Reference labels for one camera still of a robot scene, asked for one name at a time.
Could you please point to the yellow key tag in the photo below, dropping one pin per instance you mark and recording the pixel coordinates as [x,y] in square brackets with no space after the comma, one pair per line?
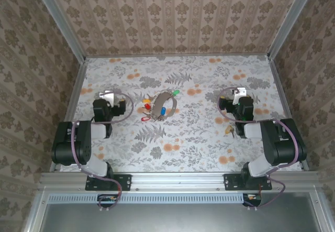
[229,130]

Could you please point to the key with red tag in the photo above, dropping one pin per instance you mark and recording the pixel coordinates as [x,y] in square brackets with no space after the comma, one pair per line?
[147,106]
[144,118]

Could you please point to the large metal keyring band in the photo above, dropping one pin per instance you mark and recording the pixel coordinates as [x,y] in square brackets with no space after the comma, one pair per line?
[157,103]

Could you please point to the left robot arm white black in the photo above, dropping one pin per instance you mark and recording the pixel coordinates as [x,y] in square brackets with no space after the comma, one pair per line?
[70,143]

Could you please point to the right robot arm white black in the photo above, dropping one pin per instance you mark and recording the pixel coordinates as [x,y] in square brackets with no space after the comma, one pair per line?
[282,143]

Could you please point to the small key with yellow tag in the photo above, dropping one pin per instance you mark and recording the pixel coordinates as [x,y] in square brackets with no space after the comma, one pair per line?
[145,101]

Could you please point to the key with blue tag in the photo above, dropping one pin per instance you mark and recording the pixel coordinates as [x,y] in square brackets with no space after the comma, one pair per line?
[163,110]

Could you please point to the key with green tag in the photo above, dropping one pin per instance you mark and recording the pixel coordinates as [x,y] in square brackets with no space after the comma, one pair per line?
[176,93]

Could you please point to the grey metal panel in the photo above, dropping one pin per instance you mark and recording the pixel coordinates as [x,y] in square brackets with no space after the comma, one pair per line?
[170,219]

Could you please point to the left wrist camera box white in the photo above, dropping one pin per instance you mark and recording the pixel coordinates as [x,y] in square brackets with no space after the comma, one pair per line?
[107,95]

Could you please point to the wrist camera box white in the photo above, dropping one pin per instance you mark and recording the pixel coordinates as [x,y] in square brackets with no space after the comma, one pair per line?
[242,92]
[107,95]

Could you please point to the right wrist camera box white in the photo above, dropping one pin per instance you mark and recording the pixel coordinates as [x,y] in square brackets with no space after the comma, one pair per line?
[242,92]

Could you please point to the aluminium table side rail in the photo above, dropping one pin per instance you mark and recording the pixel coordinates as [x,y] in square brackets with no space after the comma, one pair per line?
[74,90]
[281,90]

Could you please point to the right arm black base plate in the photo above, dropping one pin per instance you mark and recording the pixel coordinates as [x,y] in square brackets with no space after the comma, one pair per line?
[231,182]

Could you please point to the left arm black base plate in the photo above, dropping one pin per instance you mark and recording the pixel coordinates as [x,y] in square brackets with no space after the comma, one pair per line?
[124,182]

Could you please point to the aluminium mounting rail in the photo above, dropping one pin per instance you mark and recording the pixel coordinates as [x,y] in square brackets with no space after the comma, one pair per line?
[178,181]

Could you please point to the aluminium frame post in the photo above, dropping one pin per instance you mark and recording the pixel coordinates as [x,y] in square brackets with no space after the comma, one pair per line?
[291,20]
[61,22]

